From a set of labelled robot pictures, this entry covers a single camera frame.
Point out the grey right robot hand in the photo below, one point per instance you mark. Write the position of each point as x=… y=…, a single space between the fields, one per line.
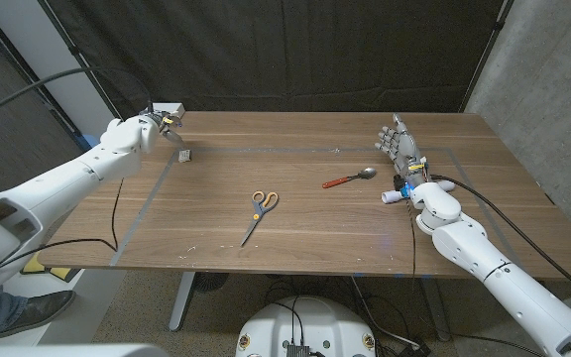
x=407 y=151

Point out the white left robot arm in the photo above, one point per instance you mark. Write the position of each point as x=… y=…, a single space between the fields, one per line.
x=67 y=183

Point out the small white matchbox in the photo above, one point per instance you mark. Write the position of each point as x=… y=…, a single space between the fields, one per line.
x=185 y=155

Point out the black backdrop stand pole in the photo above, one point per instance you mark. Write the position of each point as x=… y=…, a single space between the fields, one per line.
x=499 y=24
x=73 y=49

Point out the dark leather shoe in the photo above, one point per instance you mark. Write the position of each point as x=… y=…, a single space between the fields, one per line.
x=37 y=312

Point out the dark round floor fan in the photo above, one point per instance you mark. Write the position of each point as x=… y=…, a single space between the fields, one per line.
x=212 y=280

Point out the white power strip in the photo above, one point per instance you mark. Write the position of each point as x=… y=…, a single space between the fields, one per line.
x=175 y=107

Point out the white plastic pipe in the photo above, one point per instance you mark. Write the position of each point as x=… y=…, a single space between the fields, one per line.
x=392 y=197

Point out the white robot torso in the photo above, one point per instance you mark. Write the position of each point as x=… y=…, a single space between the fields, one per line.
x=315 y=322

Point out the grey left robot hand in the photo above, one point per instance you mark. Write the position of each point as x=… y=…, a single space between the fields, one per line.
x=164 y=124

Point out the yellow black floor object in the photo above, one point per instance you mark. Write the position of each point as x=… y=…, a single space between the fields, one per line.
x=47 y=270

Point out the black backdrop curtain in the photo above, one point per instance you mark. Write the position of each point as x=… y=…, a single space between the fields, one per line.
x=290 y=49

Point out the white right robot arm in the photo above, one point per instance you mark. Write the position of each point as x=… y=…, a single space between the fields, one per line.
x=493 y=268

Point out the grey table leg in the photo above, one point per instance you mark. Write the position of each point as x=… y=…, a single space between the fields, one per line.
x=182 y=300
x=436 y=310

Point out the black box on torso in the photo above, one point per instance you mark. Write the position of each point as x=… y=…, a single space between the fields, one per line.
x=298 y=350

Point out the black floor power adapter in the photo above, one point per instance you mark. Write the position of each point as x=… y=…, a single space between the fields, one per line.
x=412 y=349

